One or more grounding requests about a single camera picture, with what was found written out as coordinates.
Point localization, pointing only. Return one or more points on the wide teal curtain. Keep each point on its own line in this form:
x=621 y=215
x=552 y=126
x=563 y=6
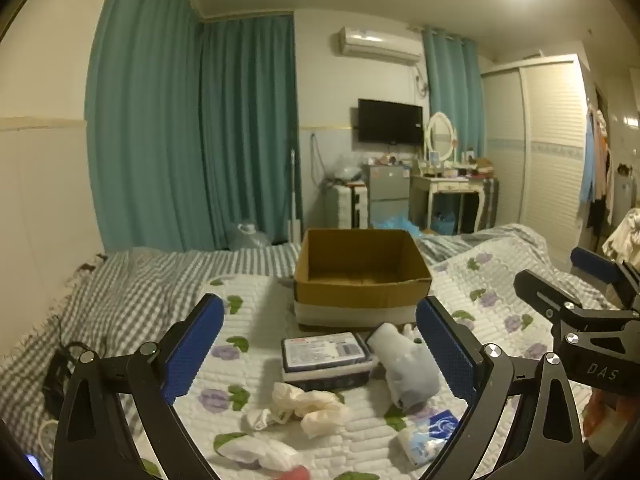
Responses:
x=145 y=125

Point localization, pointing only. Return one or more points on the small white cloth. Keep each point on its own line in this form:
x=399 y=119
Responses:
x=260 y=419

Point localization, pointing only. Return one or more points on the black wall television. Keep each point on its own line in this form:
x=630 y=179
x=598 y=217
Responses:
x=390 y=121

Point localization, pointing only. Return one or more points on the white ribbed suitcase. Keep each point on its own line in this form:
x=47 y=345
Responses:
x=340 y=205

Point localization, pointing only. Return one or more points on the clear water jug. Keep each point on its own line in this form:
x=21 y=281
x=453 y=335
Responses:
x=250 y=237

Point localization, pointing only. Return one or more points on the narrow teal curtain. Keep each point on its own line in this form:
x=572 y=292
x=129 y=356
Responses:
x=452 y=90

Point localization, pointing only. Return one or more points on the grey mini fridge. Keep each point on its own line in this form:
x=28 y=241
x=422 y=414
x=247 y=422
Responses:
x=387 y=192

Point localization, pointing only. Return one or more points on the grey gingham bed sheet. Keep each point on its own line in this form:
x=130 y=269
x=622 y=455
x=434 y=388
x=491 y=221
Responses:
x=130 y=290

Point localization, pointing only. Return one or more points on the clear plastic bag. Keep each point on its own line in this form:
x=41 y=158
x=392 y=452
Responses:
x=345 y=170

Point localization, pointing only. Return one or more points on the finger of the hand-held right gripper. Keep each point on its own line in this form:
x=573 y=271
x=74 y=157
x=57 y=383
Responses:
x=542 y=292
x=595 y=262

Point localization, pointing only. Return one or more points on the floral quilted blanket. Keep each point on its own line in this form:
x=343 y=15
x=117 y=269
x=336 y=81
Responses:
x=255 y=310

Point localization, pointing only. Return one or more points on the pink soft item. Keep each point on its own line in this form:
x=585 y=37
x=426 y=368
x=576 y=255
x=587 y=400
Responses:
x=292 y=474

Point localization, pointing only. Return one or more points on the pale grey plush item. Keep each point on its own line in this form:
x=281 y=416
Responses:
x=410 y=365

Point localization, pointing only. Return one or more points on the white dressing table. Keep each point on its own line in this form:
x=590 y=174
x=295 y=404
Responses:
x=450 y=187

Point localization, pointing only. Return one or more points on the small white picture frame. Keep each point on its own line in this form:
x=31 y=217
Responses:
x=434 y=156

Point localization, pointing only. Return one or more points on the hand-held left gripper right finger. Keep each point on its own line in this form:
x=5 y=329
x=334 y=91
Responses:
x=445 y=355

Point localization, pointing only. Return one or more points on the hanging clothes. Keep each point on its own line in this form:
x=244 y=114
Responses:
x=597 y=170

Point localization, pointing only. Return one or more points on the striped fabric case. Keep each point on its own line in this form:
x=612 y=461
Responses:
x=491 y=202

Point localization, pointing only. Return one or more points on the person's right hand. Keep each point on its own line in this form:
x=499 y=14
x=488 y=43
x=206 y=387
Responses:
x=602 y=417

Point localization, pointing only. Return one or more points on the oval white vanity mirror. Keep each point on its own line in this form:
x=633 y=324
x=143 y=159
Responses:
x=441 y=132

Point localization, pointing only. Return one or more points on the white slatted wardrobe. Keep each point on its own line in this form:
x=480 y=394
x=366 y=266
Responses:
x=545 y=150

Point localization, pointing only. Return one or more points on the blue white tissue packet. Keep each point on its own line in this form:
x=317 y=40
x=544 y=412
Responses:
x=430 y=435

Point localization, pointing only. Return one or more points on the black tray with label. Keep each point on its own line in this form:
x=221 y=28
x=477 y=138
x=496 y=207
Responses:
x=325 y=352

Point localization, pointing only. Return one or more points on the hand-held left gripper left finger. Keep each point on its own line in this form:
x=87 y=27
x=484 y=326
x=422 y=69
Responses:
x=195 y=345

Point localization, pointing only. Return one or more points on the blue basket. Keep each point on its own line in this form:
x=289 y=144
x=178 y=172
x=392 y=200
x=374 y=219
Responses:
x=444 y=224

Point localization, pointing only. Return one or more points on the white floor mop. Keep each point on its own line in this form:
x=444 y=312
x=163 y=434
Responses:
x=295 y=225

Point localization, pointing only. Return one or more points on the white air conditioner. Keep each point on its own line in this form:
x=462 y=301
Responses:
x=380 y=45

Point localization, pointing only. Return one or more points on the cream cloth pile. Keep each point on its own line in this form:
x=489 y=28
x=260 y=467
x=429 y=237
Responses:
x=622 y=237

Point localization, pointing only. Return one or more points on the teal corner curtain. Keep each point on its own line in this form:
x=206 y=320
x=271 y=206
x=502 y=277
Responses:
x=245 y=125

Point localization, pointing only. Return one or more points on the blue plastic bag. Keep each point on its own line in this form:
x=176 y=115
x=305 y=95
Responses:
x=397 y=224

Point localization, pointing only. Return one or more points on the brown cardboard box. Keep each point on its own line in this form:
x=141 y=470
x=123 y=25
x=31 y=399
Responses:
x=360 y=290

